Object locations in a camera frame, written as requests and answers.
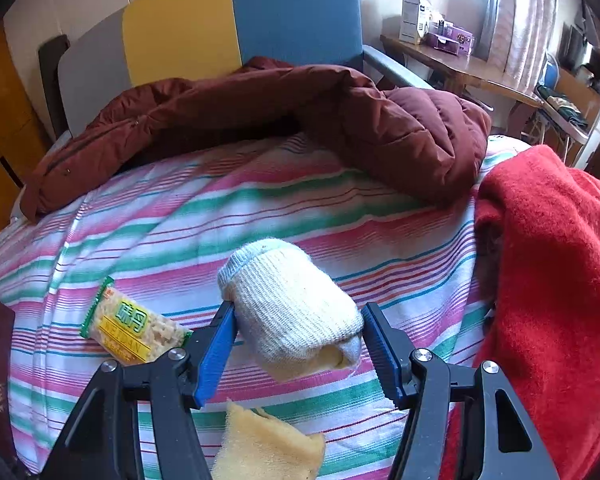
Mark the white carton on table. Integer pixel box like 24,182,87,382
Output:
399,0,430,44

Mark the purple tissue box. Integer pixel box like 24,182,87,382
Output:
424,26,474,56

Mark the white sock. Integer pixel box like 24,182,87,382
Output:
218,238,363,382

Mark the green yellow cracker packet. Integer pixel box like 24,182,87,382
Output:
80,276,190,365

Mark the grey yellow blue chair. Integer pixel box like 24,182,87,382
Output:
57,0,428,136

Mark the yellow sponge block front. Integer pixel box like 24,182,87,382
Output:
211,401,326,480

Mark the red fleece blanket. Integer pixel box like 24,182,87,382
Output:
475,145,600,479

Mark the wooden wardrobe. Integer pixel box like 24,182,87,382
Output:
0,25,50,231

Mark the black rolled mat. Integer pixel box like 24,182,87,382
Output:
38,35,70,139

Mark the striped bed sheet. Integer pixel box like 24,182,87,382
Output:
0,131,531,480

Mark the wooden side table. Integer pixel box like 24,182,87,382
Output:
380,35,542,138

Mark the maroon puffer jacket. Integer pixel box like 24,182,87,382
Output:
20,56,491,222

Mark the pink curtain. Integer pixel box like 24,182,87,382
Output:
475,0,557,89

